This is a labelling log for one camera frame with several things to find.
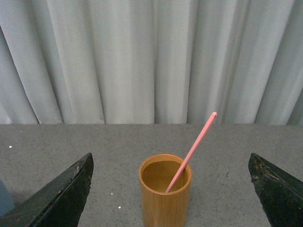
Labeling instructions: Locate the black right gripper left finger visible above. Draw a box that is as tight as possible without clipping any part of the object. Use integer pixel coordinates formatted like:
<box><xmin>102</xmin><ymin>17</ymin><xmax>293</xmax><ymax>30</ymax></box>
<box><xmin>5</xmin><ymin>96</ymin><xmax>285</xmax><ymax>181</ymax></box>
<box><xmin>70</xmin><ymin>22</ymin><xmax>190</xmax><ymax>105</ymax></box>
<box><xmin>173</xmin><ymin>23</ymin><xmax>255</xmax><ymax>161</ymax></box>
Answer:
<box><xmin>0</xmin><ymin>153</ymin><xmax>94</xmax><ymax>227</ymax></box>

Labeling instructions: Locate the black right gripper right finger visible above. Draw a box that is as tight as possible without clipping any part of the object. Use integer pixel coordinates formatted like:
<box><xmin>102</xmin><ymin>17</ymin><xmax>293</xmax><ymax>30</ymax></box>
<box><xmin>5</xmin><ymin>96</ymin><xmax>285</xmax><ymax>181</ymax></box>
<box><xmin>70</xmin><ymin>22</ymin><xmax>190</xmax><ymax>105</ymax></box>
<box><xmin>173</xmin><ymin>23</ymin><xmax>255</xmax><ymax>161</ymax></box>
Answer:
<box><xmin>248</xmin><ymin>153</ymin><xmax>303</xmax><ymax>227</ymax></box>

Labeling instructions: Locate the blue plastic cup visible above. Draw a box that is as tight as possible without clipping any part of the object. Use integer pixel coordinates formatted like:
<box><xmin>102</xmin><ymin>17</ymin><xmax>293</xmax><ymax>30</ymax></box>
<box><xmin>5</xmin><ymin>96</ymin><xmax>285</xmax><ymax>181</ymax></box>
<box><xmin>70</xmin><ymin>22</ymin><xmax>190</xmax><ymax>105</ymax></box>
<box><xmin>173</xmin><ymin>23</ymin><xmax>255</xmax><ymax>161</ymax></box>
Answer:
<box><xmin>0</xmin><ymin>181</ymin><xmax>15</xmax><ymax>216</ymax></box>

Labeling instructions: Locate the bamboo chopstick holder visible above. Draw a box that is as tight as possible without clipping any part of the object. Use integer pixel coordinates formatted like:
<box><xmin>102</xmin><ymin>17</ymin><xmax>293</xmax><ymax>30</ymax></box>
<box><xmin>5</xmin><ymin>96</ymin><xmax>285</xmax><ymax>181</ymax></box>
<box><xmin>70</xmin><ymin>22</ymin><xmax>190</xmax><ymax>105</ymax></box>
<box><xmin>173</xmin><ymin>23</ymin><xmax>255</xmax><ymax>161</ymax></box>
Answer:
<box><xmin>139</xmin><ymin>154</ymin><xmax>192</xmax><ymax>227</ymax></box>

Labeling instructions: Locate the pink chopstick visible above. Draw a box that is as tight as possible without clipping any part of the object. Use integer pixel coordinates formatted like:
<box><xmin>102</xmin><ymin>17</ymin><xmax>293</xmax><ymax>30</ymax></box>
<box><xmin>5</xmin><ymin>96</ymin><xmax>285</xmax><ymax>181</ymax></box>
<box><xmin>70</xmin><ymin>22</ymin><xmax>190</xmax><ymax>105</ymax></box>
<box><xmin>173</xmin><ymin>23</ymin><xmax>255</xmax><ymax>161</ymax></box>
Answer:
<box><xmin>165</xmin><ymin>112</ymin><xmax>217</xmax><ymax>193</ymax></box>

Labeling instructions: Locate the grey pleated curtain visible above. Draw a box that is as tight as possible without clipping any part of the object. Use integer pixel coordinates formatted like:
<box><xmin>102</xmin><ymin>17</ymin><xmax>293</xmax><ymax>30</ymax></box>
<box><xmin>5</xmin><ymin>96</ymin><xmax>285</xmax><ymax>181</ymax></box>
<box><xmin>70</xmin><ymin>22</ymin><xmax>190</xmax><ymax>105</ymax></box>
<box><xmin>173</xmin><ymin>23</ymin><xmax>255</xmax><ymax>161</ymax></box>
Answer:
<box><xmin>0</xmin><ymin>0</ymin><xmax>303</xmax><ymax>125</ymax></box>

